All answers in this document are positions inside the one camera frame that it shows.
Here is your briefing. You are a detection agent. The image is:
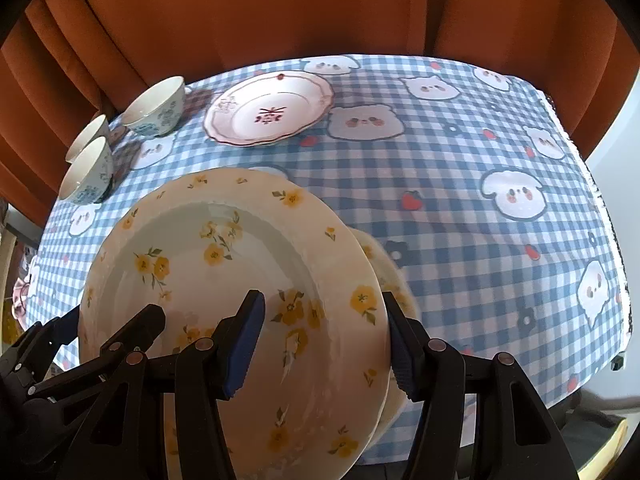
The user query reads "white plate red pattern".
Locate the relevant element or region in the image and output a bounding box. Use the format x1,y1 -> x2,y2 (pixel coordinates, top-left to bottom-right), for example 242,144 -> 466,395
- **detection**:
202,71 -> 335,148

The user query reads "pale wooden board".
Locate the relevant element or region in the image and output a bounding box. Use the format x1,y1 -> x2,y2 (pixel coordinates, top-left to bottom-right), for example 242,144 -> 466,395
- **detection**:
560,410 -> 631,480

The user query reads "cream plate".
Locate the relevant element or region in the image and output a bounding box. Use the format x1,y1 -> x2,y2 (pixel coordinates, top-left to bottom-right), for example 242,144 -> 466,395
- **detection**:
349,227 -> 418,441

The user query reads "blue checkered animal tablecloth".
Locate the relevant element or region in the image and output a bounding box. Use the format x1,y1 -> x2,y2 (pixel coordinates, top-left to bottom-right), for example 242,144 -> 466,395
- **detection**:
20,54 -> 632,466

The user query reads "orange curtain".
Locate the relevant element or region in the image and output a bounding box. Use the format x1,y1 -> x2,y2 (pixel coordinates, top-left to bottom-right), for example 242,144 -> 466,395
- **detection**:
0,0 -> 640,231

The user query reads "white bowl blue floral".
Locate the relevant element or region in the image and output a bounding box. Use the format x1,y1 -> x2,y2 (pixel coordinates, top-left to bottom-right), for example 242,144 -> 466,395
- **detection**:
65,114 -> 111,163
59,136 -> 115,206
120,76 -> 187,138

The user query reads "pink cloth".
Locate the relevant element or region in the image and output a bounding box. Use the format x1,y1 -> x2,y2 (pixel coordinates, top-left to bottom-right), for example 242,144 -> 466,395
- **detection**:
11,280 -> 32,331

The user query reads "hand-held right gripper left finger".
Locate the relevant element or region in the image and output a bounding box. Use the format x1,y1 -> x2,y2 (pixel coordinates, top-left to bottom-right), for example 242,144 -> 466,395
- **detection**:
62,290 -> 266,480

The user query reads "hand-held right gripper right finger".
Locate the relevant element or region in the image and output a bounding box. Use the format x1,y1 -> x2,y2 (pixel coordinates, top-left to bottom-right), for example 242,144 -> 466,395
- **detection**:
382,291 -> 581,480

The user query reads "yellow floral plate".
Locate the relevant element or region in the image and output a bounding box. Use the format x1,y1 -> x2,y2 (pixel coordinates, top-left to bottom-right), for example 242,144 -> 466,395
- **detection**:
77,167 -> 392,480

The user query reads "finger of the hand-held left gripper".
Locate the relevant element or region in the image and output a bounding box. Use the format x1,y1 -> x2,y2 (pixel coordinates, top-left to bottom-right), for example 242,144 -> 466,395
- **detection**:
27,304 -> 167,403
0,304 -> 82,391

